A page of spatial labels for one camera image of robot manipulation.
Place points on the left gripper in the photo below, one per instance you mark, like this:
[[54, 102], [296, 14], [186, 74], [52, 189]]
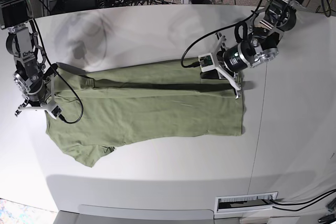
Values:
[[229, 59]]

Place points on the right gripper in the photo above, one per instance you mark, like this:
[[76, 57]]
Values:
[[40, 96]]

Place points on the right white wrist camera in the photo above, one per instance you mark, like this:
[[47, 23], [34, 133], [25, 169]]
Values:
[[56, 112]]

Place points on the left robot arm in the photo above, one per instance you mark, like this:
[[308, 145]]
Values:
[[257, 38]]

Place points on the white cable grommet tray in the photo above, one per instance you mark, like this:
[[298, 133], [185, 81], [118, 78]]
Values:
[[244, 203]]

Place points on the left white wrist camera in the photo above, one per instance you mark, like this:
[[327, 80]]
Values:
[[206, 62]]

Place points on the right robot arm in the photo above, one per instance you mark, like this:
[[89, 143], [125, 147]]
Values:
[[35, 81]]

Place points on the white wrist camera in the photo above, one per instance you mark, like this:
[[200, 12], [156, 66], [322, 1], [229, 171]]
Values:
[[56, 112], [206, 62]]

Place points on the green T-shirt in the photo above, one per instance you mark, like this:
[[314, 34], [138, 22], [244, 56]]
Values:
[[111, 108]]

